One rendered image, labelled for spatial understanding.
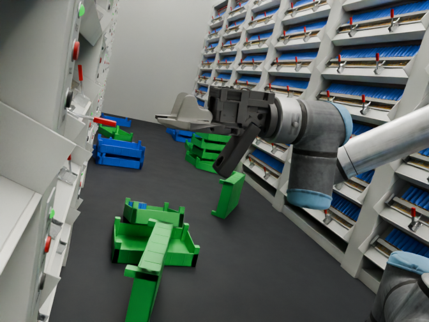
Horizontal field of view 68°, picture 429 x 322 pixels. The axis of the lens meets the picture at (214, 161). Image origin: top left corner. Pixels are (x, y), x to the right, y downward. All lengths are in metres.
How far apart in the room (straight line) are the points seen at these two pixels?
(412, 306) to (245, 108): 0.48
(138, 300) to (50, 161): 0.60
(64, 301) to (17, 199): 0.77
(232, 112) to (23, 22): 0.37
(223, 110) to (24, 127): 0.36
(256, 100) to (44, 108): 0.40
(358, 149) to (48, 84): 0.65
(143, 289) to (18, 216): 0.60
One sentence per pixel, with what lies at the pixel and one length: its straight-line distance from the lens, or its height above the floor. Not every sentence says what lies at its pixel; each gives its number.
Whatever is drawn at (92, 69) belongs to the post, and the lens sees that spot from 0.98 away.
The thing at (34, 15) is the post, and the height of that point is 0.66.
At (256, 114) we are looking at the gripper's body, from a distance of 0.61.
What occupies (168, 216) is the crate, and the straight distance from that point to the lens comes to 1.27.
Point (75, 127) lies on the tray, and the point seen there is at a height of 0.57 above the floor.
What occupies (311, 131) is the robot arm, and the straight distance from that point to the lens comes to 0.63.
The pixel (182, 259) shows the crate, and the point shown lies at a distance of 1.23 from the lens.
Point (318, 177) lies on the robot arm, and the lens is 0.66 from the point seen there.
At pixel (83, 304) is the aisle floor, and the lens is 1.02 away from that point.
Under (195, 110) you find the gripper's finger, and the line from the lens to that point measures 0.55.
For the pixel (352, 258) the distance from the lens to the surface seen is 1.63.
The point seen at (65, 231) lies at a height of 0.15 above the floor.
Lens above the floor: 0.64
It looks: 12 degrees down
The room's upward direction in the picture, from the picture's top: 14 degrees clockwise
